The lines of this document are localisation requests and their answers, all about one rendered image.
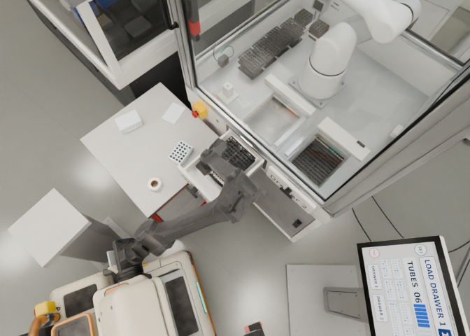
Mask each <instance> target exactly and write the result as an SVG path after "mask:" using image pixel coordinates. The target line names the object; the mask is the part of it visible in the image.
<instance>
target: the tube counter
mask: <svg viewBox="0 0 470 336"><path fill-rule="evenodd" d="M410 294H411V300H412V303H413V310H414V314H415V319H416V323H417V327H418V333H419V336H433V332H432V327H431V323H430V320H429V314H428V311H427V305H426V302H425V297H424V293H423V291H410Z"/></svg>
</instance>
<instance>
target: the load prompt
mask: <svg viewBox="0 0 470 336"><path fill-rule="evenodd" d="M418 258H419V261H420V267H421V270H422V276H423V279H424V283H425V288H426V291H427V297H428V300H429V306H430V309H431V313H432V318H433V322H434V327H435V331H436V336H455V334H454V331H453V326H452V323H451V320H450V314H449V311H448V307H447V304H446V299H445V295H444V292H443V287H442V284H441V279H440V276H439V271H438V268H437V265H436V260H435V257H434V256H425V257H418Z"/></svg>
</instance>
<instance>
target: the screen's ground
mask: <svg viewBox="0 0 470 336"><path fill-rule="evenodd" d="M425 243H426V245H427V250H428V254H429V255H427V256H434V257H435V260H436V265H437V268H438V271H439V276H440V279H441V284H442V287H443V292H444V295H445V299H446V304H447V307H448V311H449V314H450V320H451V323H452V326H453V331H454V334H455V336H458V333H457V328H456V325H455V320H454V317H453V312H452V309H451V306H450V301H449V298H448V293H447V290H446V285H445V282H444V279H443V274H442V271H441V266H440V263H439V258H438V255H437V252H436V247H435V244H434V241H433V242H425ZM376 247H379V251H380V258H379V259H388V258H401V264H402V268H403V272H404V278H405V282H406V288H407V291H408V298H409V302H410V305H411V311H412V315H413V321H414V325H415V331H416V335H417V336H419V333H418V327H417V323H416V319H415V314H414V310H413V303H412V300H411V294H410V291H423V293H424V297H425V302H426V305H427V311H428V314H429V320H430V323H431V327H432V332H433V336H436V331H435V327H434V322H433V318H432V313H431V309H430V306H429V300H428V297H427V291H426V288H425V283H424V279H423V276H422V270H421V267H420V261H419V258H418V257H425V256H415V252H414V249H413V244H400V245H391V246H376ZM368 248H373V247H368ZM368 248H362V253H363V258H364V266H365V271H366V279H367V283H368V288H369V297H370V301H371V309H372V314H373V322H374V327H375V331H376V336H393V333H392V326H391V322H390V315H389V310H388V306H387V299H386V294H385V287H384V283H383V276H382V272H381V268H380V261H379V259H370V257H369V249H368ZM370 264H379V269H380V276H381V281H382V285H383V290H371V286H370V281H369V273H368V269H367V265H370ZM372 294H384V296H385V304H386V307H387V315H388V319H389V323H386V322H377V321H376V316H375V311H374V307H373V299H372Z"/></svg>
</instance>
